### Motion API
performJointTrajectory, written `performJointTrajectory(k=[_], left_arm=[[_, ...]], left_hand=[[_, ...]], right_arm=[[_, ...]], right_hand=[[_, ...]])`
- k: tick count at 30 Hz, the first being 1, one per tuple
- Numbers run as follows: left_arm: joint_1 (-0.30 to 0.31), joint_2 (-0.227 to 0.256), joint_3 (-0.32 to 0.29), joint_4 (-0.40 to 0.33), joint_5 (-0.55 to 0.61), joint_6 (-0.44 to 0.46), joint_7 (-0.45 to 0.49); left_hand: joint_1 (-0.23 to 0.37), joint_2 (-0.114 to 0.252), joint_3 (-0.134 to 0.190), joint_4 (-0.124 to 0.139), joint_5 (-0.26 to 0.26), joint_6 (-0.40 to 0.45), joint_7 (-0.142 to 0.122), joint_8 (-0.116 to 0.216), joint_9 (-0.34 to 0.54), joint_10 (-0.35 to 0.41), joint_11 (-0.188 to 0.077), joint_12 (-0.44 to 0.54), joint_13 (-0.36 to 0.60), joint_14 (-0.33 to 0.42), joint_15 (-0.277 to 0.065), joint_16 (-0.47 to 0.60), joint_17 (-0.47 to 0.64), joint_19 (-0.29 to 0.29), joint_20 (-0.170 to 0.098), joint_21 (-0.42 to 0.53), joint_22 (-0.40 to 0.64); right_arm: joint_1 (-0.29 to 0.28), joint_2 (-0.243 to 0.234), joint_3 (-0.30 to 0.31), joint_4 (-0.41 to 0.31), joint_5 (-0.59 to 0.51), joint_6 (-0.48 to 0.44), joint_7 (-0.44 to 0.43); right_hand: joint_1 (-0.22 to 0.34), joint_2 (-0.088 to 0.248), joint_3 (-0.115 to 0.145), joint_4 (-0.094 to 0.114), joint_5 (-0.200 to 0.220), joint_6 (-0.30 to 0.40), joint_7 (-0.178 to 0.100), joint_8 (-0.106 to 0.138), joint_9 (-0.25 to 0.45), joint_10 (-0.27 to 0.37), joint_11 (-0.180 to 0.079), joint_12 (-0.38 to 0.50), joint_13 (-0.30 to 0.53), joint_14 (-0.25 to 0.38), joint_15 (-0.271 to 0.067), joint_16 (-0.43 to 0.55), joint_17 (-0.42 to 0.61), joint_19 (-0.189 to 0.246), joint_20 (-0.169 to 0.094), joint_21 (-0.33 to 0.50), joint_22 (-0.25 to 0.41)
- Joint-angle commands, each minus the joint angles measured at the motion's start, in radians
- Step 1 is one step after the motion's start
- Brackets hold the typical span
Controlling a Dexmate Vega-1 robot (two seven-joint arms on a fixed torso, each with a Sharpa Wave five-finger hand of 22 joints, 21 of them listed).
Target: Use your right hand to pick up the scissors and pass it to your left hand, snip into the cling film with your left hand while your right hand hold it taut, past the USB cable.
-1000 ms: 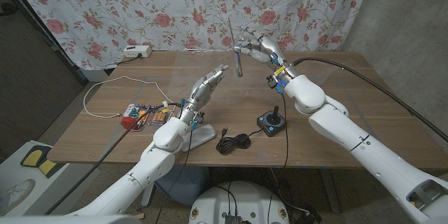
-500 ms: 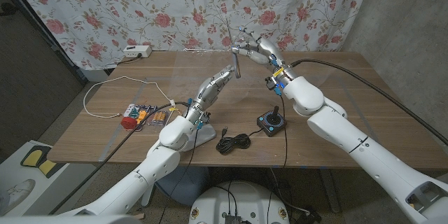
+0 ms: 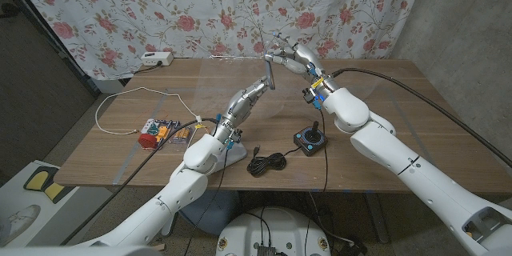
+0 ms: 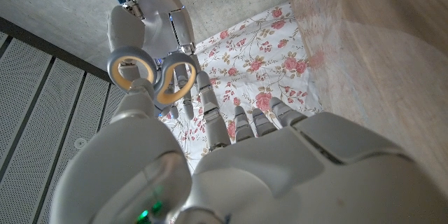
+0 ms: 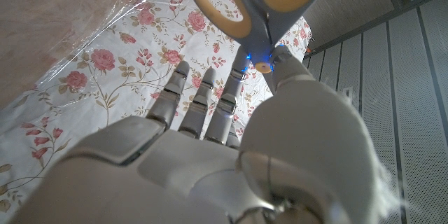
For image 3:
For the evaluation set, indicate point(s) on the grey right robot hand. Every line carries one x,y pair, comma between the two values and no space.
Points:
302,58

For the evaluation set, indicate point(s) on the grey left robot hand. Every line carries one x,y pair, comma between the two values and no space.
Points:
242,106

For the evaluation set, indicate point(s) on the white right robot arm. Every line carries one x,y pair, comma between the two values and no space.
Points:
408,168

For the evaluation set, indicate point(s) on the transparent cling film sheet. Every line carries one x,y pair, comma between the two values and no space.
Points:
224,84

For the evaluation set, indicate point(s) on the black joystick controller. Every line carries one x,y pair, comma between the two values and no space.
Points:
310,140

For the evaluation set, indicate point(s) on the floral backdrop cloth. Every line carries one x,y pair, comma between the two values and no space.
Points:
240,8

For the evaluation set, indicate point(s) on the colourful electronic circuit kit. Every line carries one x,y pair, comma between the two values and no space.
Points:
160,134

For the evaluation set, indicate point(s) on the white power strip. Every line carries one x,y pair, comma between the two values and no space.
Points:
157,59

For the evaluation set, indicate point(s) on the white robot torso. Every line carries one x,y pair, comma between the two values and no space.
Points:
276,228

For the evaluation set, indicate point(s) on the white table leg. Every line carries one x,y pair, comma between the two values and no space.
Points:
166,226

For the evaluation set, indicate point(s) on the grey finned box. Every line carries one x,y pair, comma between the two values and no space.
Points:
266,250

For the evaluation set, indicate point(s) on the grey table leg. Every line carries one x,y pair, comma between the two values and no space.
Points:
376,216

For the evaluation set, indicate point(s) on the black floor adapter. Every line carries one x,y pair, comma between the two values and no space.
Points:
354,248

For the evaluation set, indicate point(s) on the yellow black foot pedal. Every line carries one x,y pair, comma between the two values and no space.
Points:
40,178
54,192

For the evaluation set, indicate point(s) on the white floor platform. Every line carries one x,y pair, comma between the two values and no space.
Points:
12,180

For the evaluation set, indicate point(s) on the white sneaker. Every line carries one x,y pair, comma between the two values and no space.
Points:
20,224

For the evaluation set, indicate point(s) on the black frame bar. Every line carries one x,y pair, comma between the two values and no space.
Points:
60,50

